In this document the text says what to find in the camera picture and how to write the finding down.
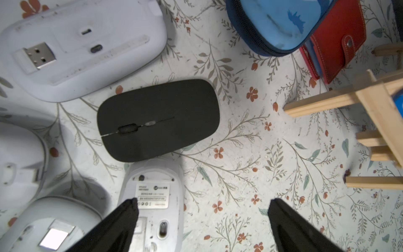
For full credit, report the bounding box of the wooden easel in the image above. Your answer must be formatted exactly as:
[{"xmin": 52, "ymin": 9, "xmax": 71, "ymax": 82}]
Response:
[{"xmin": 283, "ymin": 42, "xmax": 403, "ymax": 191}]

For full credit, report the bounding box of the white mouse with usb dongle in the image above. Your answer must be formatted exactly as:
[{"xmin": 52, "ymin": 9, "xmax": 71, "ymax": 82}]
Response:
[{"xmin": 1, "ymin": 1, "xmax": 167, "ymax": 102}]

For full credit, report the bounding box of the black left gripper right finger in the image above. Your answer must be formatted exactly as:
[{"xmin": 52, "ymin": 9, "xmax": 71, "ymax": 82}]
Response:
[{"xmin": 268, "ymin": 198, "xmax": 341, "ymax": 252}]

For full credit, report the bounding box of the red wallet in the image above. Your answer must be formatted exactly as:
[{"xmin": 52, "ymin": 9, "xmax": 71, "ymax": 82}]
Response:
[{"xmin": 300, "ymin": 0, "xmax": 366, "ymax": 84}]

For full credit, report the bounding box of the blue pencil case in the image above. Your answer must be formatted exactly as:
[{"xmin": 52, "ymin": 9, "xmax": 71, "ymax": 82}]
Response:
[{"xmin": 226, "ymin": 0, "xmax": 336, "ymax": 57}]

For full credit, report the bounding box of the black mouse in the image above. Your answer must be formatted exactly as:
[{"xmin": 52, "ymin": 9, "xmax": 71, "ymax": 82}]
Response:
[{"xmin": 97, "ymin": 79, "xmax": 220, "ymax": 162}]

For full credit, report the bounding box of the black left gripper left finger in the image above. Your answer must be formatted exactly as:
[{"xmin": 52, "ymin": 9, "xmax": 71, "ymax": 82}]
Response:
[{"xmin": 67, "ymin": 198, "xmax": 139, "ymax": 252}]

